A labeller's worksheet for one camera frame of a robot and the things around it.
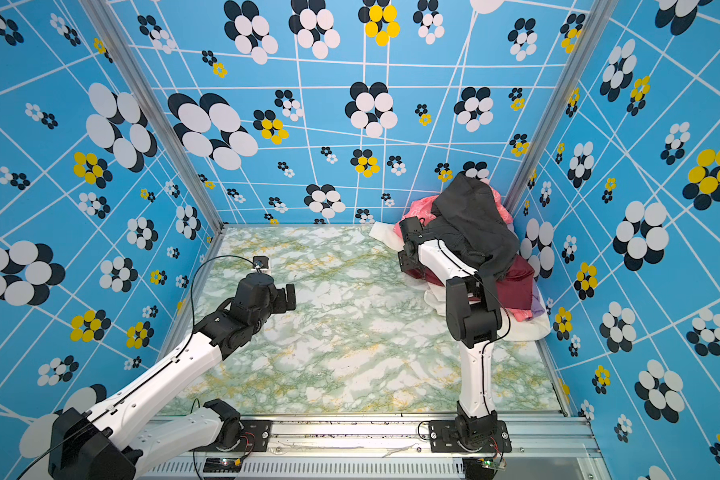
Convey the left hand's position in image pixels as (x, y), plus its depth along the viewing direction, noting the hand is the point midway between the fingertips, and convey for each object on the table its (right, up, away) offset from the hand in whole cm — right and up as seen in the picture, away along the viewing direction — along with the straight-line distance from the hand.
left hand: (280, 285), depth 81 cm
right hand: (+43, +6, +21) cm, 48 cm away
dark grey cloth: (+60, +20, +24) cm, 67 cm away
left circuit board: (-12, -43, -8) cm, 46 cm away
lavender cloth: (+77, -7, +12) cm, 79 cm away
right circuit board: (+53, -39, -13) cm, 67 cm away
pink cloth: (+44, +25, +28) cm, 58 cm away
